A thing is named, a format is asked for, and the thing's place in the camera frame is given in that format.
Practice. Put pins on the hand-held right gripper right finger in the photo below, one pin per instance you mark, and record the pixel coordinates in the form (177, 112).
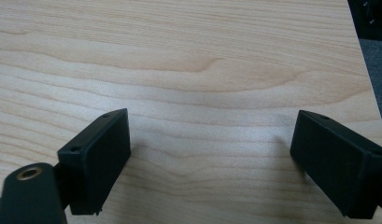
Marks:
(335, 168)

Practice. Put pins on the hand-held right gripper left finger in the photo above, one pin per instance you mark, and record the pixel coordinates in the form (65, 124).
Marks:
(96, 161)

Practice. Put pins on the dark object beside table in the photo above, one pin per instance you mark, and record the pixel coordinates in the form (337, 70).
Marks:
(370, 17)

